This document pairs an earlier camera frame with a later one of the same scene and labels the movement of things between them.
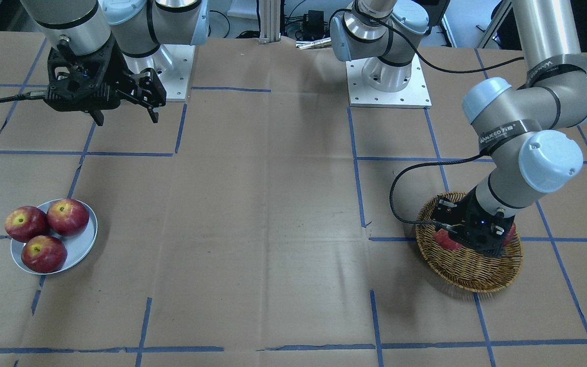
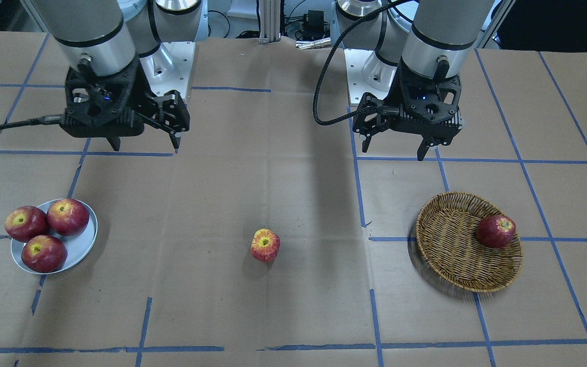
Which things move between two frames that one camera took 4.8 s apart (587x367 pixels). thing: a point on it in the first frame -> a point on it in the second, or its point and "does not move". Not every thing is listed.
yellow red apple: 442,237 -> 265,245
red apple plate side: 43,254 does not move
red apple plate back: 68,217 does not move
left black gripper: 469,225 -> 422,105
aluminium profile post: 270,21 does not move
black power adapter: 315,24 does not move
